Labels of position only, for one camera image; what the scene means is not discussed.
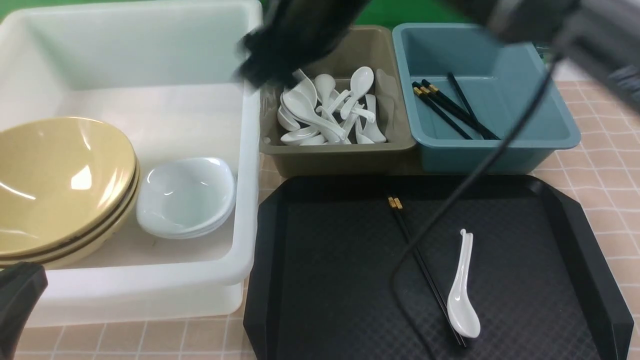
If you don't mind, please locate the olive plastic spoon bin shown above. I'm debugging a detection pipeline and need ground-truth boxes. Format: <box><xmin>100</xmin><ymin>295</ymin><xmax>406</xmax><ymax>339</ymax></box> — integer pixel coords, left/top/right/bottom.
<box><xmin>259</xmin><ymin>25</ymin><xmax>417</xmax><ymax>178</ymax></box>

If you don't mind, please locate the stacked white dish top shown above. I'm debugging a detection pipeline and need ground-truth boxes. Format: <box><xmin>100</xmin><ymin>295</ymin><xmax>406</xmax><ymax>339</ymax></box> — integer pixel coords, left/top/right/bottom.
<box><xmin>135</xmin><ymin>203</ymin><xmax>231</xmax><ymax>240</ymax></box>

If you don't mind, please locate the large white plastic tub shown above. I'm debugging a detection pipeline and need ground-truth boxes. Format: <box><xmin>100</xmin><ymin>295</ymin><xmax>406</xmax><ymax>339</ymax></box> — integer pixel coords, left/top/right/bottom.
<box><xmin>0</xmin><ymin>0</ymin><xmax>263</xmax><ymax>328</ymax></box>

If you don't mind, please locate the white spoon front left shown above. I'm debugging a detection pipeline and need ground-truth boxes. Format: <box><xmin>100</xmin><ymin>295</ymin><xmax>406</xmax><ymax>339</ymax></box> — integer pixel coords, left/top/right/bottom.
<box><xmin>282</xmin><ymin>89</ymin><xmax>347</xmax><ymax>143</ymax></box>

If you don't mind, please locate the stacked white dish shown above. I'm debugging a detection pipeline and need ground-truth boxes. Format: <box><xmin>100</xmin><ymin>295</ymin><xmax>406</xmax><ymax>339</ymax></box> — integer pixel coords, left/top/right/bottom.
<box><xmin>137</xmin><ymin>210</ymin><xmax>234</xmax><ymax>240</ymax></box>
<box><xmin>135</xmin><ymin>203</ymin><xmax>231</xmax><ymax>240</ymax></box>

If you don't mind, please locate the green cloth backdrop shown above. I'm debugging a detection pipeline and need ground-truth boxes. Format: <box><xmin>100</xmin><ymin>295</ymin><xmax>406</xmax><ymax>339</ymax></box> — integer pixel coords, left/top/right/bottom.
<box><xmin>0</xmin><ymin>0</ymin><xmax>470</xmax><ymax>29</ymax></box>

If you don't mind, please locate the teal plastic chopstick bin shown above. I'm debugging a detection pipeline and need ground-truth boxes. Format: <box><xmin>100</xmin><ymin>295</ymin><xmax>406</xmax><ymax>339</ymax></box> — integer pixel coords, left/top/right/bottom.
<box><xmin>392</xmin><ymin>23</ymin><xmax>581</xmax><ymax>174</ymax></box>

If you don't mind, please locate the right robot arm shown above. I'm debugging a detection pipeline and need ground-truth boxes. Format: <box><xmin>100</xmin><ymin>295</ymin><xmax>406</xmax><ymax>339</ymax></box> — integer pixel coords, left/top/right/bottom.
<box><xmin>237</xmin><ymin>0</ymin><xmax>640</xmax><ymax>111</ymax></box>

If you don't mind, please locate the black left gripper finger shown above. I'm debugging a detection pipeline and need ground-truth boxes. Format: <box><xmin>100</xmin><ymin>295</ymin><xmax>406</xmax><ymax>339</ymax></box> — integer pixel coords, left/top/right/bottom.
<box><xmin>0</xmin><ymin>262</ymin><xmax>48</xmax><ymax>351</ymax></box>

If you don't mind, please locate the white square sauce dish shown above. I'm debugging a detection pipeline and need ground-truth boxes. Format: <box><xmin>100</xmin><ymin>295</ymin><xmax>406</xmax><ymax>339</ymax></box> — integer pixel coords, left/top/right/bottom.
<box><xmin>137</xmin><ymin>157</ymin><xmax>237</xmax><ymax>217</ymax></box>

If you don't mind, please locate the stacked yellow bowl top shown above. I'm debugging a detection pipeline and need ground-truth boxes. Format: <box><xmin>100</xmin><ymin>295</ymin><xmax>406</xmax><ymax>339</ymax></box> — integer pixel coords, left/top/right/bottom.
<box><xmin>0</xmin><ymin>165</ymin><xmax>140</xmax><ymax>263</ymax></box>

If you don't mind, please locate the black cable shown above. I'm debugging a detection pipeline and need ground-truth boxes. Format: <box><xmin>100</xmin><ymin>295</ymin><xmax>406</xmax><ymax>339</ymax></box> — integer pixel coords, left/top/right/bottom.
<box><xmin>389</xmin><ymin>50</ymin><xmax>563</xmax><ymax>360</ymax></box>

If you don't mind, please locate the white spoon upright bowl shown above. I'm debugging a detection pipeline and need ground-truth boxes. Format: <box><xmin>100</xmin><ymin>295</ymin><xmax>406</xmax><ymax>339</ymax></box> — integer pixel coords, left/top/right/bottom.
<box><xmin>340</xmin><ymin>66</ymin><xmax>375</xmax><ymax>120</ymax></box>

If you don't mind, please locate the stacked yellow bowl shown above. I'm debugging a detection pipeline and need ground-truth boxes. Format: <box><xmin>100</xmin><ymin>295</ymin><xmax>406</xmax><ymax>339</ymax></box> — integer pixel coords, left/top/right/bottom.
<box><xmin>0</xmin><ymin>190</ymin><xmax>141</xmax><ymax>270</ymax></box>
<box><xmin>0</xmin><ymin>165</ymin><xmax>140</xmax><ymax>263</ymax></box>

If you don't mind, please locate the yellow noodle bowl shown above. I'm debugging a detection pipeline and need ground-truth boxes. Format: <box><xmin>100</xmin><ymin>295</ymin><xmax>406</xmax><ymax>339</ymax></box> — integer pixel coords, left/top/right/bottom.
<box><xmin>0</xmin><ymin>117</ymin><xmax>137</xmax><ymax>256</ymax></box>

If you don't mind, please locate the stacked white dish bottom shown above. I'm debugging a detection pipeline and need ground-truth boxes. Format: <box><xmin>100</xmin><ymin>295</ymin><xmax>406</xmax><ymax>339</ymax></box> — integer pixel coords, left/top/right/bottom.
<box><xmin>137</xmin><ymin>210</ymin><xmax>234</xmax><ymax>240</ymax></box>

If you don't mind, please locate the black plastic serving tray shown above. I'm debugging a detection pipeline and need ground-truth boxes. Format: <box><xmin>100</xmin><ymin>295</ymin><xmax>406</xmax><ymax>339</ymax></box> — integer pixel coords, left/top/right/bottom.
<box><xmin>244</xmin><ymin>175</ymin><xmax>634</xmax><ymax>360</ymax></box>

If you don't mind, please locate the stacked yellow bowl bottom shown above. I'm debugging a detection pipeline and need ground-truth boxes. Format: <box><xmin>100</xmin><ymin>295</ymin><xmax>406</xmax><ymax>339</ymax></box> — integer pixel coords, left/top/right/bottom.
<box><xmin>0</xmin><ymin>190</ymin><xmax>141</xmax><ymax>270</ymax></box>

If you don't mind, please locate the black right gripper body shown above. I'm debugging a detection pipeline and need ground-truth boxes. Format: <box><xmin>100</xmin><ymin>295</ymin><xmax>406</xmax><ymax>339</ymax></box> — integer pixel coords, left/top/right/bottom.
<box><xmin>237</xmin><ymin>0</ymin><xmax>370</xmax><ymax>89</ymax></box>

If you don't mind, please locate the black chopstick in teal bin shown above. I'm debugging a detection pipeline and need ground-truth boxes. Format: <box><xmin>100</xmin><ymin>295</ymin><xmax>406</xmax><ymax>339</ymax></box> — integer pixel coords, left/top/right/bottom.
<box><xmin>412</xmin><ymin>82</ymin><xmax>473</xmax><ymax>140</ymax></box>

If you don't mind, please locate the white ceramic soup spoon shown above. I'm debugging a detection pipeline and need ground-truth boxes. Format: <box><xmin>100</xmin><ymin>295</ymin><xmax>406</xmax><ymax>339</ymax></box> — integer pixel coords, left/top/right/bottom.
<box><xmin>446</xmin><ymin>228</ymin><xmax>482</xmax><ymax>338</ymax></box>

